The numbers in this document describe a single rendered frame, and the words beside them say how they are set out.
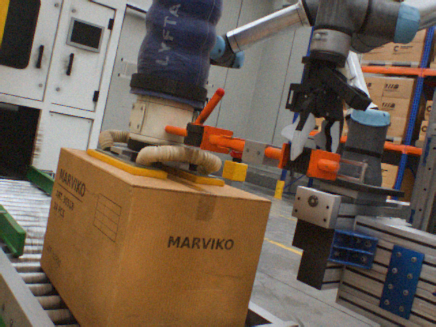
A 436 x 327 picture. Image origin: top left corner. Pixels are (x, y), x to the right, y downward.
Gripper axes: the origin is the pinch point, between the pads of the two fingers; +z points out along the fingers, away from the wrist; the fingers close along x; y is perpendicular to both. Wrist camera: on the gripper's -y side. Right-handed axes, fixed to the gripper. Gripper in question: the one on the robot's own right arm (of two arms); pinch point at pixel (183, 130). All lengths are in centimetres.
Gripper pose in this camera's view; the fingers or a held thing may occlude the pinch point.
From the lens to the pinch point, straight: 175.6
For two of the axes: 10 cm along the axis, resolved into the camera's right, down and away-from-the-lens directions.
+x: 7.9, 1.4, 5.9
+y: 5.7, 1.7, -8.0
